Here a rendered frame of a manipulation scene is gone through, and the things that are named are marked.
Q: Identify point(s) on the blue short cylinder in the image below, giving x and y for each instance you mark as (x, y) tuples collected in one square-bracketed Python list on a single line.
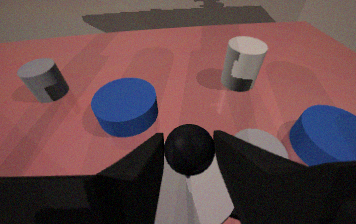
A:
[(125, 107), (324, 134)]

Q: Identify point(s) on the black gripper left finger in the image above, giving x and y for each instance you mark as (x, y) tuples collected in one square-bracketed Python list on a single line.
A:
[(125, 192)]

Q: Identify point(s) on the grey cylinder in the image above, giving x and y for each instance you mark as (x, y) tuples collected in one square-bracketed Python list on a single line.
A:
[(244, 58), (43, 79), (263, 140)]

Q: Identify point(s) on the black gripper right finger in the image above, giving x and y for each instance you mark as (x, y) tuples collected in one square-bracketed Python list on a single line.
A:
[(266, 188)]

